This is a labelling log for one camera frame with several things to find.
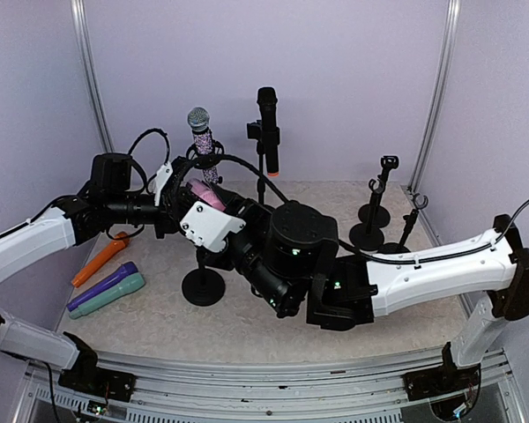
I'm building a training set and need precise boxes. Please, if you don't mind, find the pink microphone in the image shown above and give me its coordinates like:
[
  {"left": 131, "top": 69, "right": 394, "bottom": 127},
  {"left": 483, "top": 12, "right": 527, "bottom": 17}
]
[{"left": 186, "top": 178, "right": 226, "bottom": 212}]

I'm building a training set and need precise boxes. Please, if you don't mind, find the orange microphone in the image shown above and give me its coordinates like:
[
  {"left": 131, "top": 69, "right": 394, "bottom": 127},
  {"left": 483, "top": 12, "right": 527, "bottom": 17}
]
[{"left": 71, "top": 232, "right": 130, "bottom": 288}]

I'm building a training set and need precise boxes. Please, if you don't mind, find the purple microphone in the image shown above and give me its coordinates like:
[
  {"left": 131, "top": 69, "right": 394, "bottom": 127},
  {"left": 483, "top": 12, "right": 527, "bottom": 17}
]
[{"left": 66, "top": 262, "right": 138, "bottom": 311}]

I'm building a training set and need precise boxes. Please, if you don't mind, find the teal microphone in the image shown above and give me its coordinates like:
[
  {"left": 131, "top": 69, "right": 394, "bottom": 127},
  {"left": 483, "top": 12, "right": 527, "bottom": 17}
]
[{"left": 69, "top": 272, "right": 145, "bottom": 320}]

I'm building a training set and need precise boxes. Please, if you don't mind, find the black round-base stand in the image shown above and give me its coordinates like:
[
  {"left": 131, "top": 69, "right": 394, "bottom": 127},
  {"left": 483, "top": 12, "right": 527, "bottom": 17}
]
[{"left": 358, "top": 155, "right": 399, "bottom": 228}]

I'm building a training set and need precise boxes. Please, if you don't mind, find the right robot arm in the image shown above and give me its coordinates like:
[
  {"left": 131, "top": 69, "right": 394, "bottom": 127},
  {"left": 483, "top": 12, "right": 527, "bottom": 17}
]
[{"left": 164, "top": 154, "right": 529, "bottom": 391}]

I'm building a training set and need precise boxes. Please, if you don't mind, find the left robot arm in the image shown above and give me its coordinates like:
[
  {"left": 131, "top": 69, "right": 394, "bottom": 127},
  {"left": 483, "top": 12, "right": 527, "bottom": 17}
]
[{"left": 0, "top": 129, "right": 194, "bottom": 360}]

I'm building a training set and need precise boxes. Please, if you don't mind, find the black tripod mic stand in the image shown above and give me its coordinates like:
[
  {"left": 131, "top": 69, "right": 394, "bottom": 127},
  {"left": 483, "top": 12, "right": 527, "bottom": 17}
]
[{"left": 186, "top": 137, "right": 225, "bottom": 184}]

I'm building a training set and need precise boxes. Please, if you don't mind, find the silver rhinestone microphone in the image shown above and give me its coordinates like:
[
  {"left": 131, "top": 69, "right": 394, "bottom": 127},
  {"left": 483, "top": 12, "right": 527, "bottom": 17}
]
[{"left": 186, "top": 106, "right": 217, "bottom": 185}]

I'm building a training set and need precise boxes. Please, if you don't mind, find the black tall microphone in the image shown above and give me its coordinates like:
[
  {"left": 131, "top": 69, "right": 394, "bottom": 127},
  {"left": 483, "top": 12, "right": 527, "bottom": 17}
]
[{"left": 257, "top": 86, "right": 279, "bottom": 177}]

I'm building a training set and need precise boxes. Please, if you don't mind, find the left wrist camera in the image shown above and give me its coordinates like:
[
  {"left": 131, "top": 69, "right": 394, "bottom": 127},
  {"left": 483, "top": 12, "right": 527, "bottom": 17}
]
[{"left": 149, "top": 161, "right": 174, "bottom": 207}]

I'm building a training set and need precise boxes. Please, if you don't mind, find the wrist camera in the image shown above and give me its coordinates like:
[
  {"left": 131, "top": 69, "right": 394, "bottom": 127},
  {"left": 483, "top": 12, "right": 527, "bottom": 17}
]
[
  {"left": 149, "top": 161, "right": 174, "bottom": 207},
  {"left": 180, "top": 201, "right": 246, "bottom": 253}
]

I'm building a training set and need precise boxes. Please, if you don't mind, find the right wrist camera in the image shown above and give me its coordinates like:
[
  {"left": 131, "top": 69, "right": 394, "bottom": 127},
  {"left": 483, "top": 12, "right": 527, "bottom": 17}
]
[{"left": 180, "top": 201, "right": 246, "bottom": 253}]

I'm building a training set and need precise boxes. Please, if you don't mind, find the left metal frame post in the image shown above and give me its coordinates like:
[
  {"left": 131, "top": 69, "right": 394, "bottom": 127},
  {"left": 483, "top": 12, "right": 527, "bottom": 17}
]
[{"left": 70, "top": 0, "right": 115, "bottom": 152}]

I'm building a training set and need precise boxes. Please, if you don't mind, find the metal frame post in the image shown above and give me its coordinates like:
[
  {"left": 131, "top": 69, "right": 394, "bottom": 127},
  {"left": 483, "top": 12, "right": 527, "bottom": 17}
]
[
  {"left": 406, "top": 0, "right": 461, "bottom": 193},
  {"left": 70, "top": 0, "right": 115, "bottom": 152}
]

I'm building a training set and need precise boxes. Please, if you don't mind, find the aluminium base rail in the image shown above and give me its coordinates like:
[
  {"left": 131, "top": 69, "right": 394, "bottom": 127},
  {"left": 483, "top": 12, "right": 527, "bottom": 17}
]
[{"left": 6, "top": 348, "right": 529, "bottom": 422}]

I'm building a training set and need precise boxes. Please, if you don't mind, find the right metal frame post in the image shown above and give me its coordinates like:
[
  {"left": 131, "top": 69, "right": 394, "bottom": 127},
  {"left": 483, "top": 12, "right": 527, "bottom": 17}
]
[{"left": 406, "top": 0, "right": 461, "bottom": 193}]

